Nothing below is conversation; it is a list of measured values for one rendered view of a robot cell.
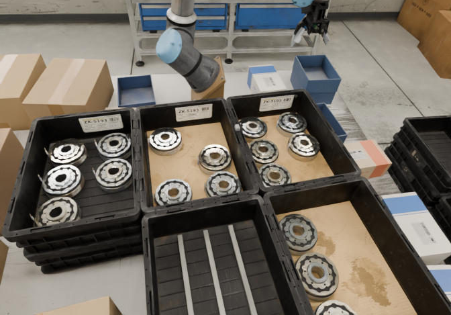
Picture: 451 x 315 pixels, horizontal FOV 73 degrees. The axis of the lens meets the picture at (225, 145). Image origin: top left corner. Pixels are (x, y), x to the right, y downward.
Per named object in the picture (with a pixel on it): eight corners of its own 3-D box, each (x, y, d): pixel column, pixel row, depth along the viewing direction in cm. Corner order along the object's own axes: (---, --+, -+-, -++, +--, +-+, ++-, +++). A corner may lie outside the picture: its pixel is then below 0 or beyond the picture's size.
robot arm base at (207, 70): (192, 78, 134) (175, 64, 128) (217, 56, 128) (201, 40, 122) (194, 99, 124) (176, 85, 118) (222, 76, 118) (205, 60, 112)
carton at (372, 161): (344, 183, 110) (352, 169, 104) (329, 158, 118) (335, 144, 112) (383, 175, 113) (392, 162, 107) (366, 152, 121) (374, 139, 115)
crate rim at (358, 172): (224, 102, 105) (225, 97, 103) (303, 93, 111) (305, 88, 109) (260, 197, 79) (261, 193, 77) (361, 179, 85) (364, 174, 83)
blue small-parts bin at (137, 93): (119, 90, 140) (117, 77, 135) (152, 86, 143) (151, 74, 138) (121, 119, 127) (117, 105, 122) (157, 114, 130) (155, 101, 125)
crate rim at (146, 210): (135, 112, 99) (134, 106, 98) (224, 102, 105) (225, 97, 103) (142, 219, 73) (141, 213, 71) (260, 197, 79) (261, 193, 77)
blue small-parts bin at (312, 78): (292, 68, 147) (295, 55, 142) (321, 67, 149) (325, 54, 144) (305, 93, 134) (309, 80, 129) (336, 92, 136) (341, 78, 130)
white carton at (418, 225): (369, 210, 102) (380, 195, 96) (401, 206, 104) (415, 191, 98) (401, 269, 89) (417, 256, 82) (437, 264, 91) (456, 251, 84)
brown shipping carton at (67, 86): (65, 88, 138) (52, 58, 127) (114, 90, 139) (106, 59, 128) (39, 135, 118) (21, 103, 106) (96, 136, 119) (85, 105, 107)
